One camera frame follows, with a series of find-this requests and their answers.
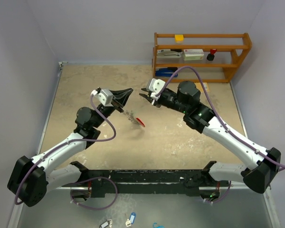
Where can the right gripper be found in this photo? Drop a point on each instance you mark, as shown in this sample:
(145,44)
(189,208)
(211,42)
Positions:
(147,97)

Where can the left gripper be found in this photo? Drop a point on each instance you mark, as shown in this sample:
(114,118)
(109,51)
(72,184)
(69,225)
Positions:
(120,97)

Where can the red handled key organizer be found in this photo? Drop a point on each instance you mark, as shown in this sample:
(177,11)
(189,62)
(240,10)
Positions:
(133,119)

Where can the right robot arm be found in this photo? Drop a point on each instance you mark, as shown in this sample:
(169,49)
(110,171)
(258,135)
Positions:
(259,165)

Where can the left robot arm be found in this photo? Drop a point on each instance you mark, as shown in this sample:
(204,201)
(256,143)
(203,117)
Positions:
(32,178)

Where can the blue black stapler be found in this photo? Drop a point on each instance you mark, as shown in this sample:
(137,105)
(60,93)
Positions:
(165,72)

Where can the grey stapler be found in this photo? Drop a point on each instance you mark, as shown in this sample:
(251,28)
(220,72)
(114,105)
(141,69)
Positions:
(169,53)

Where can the wooden shelf rack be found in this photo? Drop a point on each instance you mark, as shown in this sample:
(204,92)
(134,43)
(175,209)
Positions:
(222,52)

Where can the white red box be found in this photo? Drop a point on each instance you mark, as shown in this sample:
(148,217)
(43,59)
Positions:
(193,54)

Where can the yellow lidded container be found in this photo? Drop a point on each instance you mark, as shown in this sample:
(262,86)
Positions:
(179,38)

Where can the red black stamp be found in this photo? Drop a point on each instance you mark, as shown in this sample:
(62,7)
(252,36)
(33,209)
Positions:
(211,54)

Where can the blue tagged key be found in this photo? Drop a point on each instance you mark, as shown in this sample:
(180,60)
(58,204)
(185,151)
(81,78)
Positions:
(130,219)

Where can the black tagged key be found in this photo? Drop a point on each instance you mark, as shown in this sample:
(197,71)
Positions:
(106,224)

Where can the blue hook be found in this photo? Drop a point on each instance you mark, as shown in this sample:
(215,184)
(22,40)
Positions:
(156,225)

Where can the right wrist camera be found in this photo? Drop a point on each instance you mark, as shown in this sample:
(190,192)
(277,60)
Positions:
(154,86)

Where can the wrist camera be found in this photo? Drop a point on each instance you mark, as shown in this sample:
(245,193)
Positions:
(104,96)
(154,86)

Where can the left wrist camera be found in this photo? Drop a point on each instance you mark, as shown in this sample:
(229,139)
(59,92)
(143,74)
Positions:
(104,96)

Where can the black base frame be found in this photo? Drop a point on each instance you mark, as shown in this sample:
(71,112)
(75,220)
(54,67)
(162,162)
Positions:
(191,183)

